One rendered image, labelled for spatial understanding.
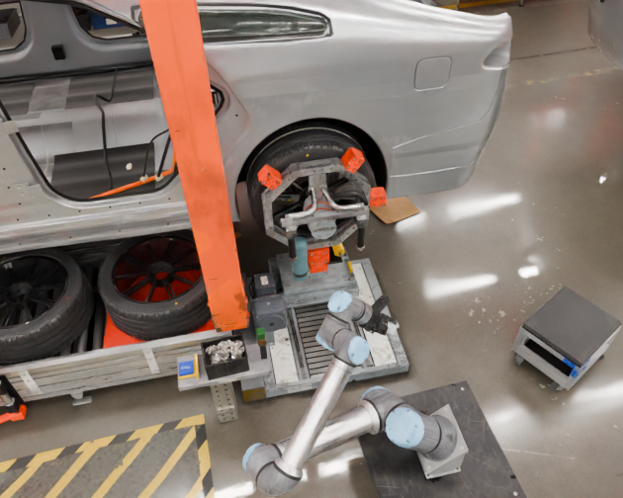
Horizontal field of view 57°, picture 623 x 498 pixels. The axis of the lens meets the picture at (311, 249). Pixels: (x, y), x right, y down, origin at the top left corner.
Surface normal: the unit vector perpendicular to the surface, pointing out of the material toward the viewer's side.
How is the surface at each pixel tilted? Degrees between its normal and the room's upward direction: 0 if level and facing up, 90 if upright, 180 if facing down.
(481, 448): 0
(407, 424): 42
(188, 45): 90
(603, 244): 0
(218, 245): 90
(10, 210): 92
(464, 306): 0
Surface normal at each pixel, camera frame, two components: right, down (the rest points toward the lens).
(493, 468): -0.02, -0.70
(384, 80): 0.20, 0.69
